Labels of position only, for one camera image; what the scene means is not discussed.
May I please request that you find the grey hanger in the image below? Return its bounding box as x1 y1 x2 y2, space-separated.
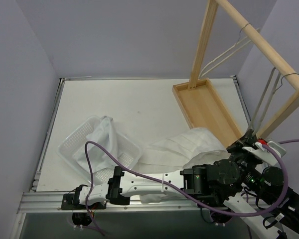
248 67 299 135

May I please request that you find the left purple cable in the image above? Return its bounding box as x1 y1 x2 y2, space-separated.
84 140 290 236

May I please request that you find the light blue white skirt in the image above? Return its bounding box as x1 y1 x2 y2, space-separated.
73 116 118 174

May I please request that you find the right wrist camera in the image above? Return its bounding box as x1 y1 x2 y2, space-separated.
243 139 286 166

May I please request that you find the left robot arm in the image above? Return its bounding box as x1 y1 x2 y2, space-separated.
72 141 243 209

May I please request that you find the cream wooden hanger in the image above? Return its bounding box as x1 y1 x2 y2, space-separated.
198 23 252 79

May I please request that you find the wooden clothes rack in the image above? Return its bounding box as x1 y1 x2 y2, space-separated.
172 0 299 147

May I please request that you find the white pleated skirt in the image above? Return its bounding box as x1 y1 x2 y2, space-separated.
134 127 227 205

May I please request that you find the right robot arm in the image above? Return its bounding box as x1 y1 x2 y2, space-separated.
227 129 299 235

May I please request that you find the aluminium front rail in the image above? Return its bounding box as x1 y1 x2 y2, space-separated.
17 191 227 215

